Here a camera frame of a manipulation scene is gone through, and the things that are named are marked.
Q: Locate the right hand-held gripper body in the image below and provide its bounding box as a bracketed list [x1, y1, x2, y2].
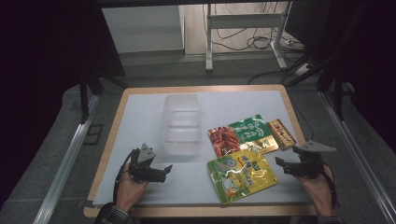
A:
[292, 139, 337, 180]

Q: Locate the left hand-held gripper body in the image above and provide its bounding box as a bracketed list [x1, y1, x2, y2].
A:
[128, 143, 158, 184]

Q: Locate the small red and gold packet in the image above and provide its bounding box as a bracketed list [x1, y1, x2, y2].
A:
[266, 118, 298, 151]

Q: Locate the yellow spouted pouch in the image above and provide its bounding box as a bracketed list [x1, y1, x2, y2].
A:
[206, 148, 279, 205]

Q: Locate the clear plastic container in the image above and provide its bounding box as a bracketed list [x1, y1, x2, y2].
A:
[160, 92, 203, 156]

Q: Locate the green and red snack packet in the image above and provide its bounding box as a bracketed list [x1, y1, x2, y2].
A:
[207, 114, 279, 158]

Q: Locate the person's right hand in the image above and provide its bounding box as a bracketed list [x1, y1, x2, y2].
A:
[295, 165, 336, 217]

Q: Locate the person's left hand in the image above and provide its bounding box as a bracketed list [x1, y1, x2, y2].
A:
[115, 162, 150, 214]

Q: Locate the white table mat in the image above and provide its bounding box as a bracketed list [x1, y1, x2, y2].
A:
[92, 90, 312, 206]

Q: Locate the black metal stand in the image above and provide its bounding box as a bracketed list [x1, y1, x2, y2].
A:
[78, 73, 130, 125]
[286, 52, 356, 122]

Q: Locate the white power strip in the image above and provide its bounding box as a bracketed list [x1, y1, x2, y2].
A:
[293, 63, 312, 77]

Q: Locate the dark curtain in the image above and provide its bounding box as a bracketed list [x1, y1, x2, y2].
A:
[0, 0, 125, 206]
[284, 0, 396, 153]

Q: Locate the white cabinet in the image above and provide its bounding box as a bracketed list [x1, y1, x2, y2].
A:
[102, 5, 185, 54]

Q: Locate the right hand-held gripper black cable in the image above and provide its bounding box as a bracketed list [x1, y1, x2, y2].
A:
[323, 166, 340, 210]

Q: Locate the hand-held gripper black cable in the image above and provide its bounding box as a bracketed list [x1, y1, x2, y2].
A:
[112, 148, 139, 204]
[323, 166, 340, 210]

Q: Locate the left hand-held gripper black cable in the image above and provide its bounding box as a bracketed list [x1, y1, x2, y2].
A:
[112, 148, 139, 204]

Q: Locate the aluminium rail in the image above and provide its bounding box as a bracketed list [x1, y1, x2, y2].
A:
[32, 94, 101, 224]
[320, 91, 396, 224]

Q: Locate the small black floor frame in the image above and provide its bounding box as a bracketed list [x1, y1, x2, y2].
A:
[82, 123, 105, 146]

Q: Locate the tangle of black floor cables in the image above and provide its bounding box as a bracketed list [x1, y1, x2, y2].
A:
[202, 3, 307, 85]

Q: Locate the white metal desk frame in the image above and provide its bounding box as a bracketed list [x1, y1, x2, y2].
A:
[204, 1, 289, 72]

